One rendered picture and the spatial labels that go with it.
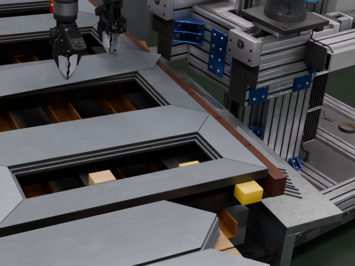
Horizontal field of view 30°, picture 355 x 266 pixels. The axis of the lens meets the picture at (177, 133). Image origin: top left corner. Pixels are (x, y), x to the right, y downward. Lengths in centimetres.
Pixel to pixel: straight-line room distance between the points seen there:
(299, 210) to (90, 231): 70
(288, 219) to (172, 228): 48
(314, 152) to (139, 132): 145
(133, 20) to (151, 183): 168
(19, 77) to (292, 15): 94
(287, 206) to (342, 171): 117
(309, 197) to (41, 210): 84
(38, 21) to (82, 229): 135
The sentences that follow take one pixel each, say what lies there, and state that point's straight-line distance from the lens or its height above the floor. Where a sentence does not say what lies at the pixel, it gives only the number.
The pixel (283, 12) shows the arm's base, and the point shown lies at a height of 107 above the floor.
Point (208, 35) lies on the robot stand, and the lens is 262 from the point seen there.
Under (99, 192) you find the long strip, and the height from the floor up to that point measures 84.
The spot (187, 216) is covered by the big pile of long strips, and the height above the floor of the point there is 85.
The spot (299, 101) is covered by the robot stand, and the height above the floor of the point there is 57.
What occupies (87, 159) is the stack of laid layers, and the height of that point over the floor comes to 82.
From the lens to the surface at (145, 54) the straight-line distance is 244.
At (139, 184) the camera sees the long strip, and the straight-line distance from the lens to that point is 170.
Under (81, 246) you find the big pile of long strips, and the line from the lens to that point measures 149.
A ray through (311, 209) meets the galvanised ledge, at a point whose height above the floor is 68.
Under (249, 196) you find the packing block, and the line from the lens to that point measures 177.
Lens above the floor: 180
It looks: 30 degrees down
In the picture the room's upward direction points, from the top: 5 degrees clockwise
